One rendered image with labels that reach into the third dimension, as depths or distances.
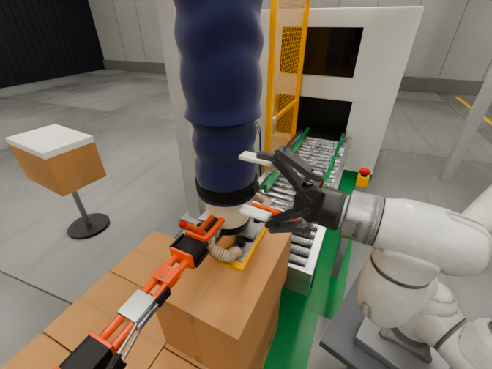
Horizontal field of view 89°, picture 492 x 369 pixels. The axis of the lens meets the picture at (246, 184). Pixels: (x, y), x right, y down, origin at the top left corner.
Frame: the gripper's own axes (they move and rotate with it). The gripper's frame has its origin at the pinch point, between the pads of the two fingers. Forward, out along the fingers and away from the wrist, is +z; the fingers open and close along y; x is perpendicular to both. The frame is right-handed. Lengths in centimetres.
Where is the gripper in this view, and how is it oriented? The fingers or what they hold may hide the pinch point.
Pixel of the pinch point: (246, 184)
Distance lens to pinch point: 54.5
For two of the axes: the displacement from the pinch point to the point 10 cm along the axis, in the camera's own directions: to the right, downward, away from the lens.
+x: 4.6, -4.6, 7.6
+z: -8.9, -2.5, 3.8
